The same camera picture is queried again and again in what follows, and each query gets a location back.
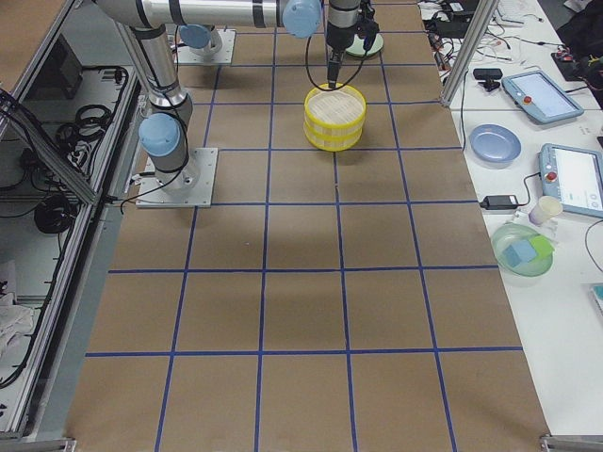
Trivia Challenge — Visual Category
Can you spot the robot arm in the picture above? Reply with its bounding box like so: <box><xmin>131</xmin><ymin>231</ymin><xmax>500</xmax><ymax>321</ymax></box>
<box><xmin>99</xmin><ymin>1</ymin><xmax>325</xmax><ymax>204</ymax></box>
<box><xmin>169</xmin><ymin>1</ymin><xmax>380</xmax><ymax>90</ymax></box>

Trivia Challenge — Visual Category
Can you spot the crumpled white cloth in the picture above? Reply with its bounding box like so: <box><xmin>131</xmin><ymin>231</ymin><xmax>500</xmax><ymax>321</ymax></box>
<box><xmin>0</xmin><ymin>261</ymin><xmax>35</xmax><ymax>359</ymax></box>

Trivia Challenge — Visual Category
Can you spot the blue plate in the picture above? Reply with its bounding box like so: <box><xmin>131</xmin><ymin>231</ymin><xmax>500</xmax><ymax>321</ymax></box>
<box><xmin>469</xmin><ymin>123</ymin><xmax>522</xmax><ymax>168</ymax></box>

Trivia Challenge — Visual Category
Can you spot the aluminium frame post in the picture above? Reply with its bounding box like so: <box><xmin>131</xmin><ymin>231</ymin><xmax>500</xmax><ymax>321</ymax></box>
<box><xmin>440</xmin><ymin>0</ymin><xmax>498</xmax><ymax>107</ymax></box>

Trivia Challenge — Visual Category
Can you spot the black power adapter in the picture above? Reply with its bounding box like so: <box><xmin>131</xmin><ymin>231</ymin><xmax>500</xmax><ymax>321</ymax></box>
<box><xmin>480</xmin><ymin>195</ymin><xmax>520</xmax><ymax>211</ymax></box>

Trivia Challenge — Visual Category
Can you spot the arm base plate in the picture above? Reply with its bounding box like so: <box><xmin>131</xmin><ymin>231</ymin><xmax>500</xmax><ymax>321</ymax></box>
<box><xmin>135</xmin><ymin>148</ymin><xmax>219</xmax><ymax>208</ymax></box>
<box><xmin>175</xmin><ymin>27</ymin><xmax>236</xmax><ymax>66</ymax></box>

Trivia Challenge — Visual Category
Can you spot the blue sponge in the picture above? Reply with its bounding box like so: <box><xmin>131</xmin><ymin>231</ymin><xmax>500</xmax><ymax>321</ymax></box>
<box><xmin>502</xmin><ymin>239</ymin><xmax>535</xmax><ymax>267</ymax></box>

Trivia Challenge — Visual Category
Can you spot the light green plate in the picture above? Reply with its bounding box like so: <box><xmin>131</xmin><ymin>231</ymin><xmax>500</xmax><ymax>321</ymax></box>
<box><xmin>346</xmin><ymin>30</ymin><xmax>385</xmax><ymax>58</ymax></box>

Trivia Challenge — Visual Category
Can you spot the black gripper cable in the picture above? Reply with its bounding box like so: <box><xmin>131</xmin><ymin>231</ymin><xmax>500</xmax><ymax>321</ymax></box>
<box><xmin>303</xmin><ymin>32</ymin><xmax>368</xmax><ymax>93</ymax></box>

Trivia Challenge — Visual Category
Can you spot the black webcam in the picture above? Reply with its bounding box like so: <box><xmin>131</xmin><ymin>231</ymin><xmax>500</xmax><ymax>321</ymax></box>
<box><xmin>473</xmin><ymin>68</ymin><xmax>503</xmax><ymax>92</ymax></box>

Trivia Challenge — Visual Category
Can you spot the green sponge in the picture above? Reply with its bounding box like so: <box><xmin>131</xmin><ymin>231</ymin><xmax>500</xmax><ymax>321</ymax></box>
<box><xmin>529</xmin><ymin>234</ymin><xmax>554</xmax><ymax>260</ymax></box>

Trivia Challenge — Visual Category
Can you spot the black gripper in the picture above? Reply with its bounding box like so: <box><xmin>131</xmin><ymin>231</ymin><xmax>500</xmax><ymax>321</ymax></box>
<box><xmin>326</xmin><ymin>40</ymin><xmax>351</xmax><ymax>89</ymax></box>

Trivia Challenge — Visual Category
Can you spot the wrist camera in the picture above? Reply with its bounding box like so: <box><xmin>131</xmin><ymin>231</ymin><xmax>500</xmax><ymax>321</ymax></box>
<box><xmin>357</xmin><ymin>8</ymin><xmax>380</xmax><ymax>53</ymax></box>

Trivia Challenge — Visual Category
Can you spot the yellow bamboo steamer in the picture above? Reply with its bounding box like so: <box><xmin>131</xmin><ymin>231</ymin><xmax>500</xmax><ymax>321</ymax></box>
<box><xmin>303</xmin><ymin>122</ymin><xmax>363</xmax><ymax>153</ymax></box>
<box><xmin>304</xmin><ymin>86</ymin><xmax>367</xmax><ymax>137</ymax></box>

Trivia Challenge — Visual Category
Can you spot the near teach pendant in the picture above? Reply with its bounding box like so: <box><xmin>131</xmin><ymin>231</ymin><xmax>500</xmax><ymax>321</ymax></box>
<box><xmin>538</xmin><ymin>143</ymin><xmax>602</xmax><ymax>218</ymax></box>

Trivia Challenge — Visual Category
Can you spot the white paper cup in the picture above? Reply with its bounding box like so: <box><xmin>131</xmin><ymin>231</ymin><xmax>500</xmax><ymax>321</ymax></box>
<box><xmin>529</xmin><ymin>196</ymin><xmax>563</xmax><ymax>225</ymax></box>

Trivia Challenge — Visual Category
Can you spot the far teach pendant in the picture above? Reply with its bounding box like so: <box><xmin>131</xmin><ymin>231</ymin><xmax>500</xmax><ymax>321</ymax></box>
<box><xmin>501</xmin><ymin>71</ymin><xmax>584</xmax><ymax>124</ymax></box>

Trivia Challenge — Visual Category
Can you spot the green bowl with sponges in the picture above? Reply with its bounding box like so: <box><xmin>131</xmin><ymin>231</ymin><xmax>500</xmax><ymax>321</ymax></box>
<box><xmin>491</xmin><ymin>223</ymin><xmax>555</xmax><ymax>277</ymax></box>

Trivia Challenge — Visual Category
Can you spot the teach pendant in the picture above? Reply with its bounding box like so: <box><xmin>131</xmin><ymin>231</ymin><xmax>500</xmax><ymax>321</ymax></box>
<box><xmin>538</xmin><ymin>143</ymin><xmax>602</xmax><ymax>218</ymax></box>
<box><xmin>501</xmin><ymin>71</ymin><xmax>584</xmax><ymax>124</ymax></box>

